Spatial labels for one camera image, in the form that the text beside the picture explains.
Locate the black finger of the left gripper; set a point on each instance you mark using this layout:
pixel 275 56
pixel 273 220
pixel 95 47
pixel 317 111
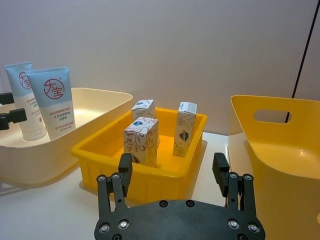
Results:
pixel 16 115
pixel 6 98

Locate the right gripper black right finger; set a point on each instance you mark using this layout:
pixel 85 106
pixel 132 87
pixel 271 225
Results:
pixel 221 170

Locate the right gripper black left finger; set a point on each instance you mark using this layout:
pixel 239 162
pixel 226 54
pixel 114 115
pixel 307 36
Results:
pixel 125 172

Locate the blue and white cream tube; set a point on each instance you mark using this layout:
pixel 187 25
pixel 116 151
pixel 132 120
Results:
pixel 17 82
pixel 57 105

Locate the yellow plastic crate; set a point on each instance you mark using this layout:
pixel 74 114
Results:
pixel 150 182

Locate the white floral print carton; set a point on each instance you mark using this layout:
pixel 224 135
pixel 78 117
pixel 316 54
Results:
pixel 145 108
pixel 183 132
pixel 141 142

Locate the cream plastic bin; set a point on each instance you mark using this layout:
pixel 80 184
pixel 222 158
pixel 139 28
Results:
pixel 37 162

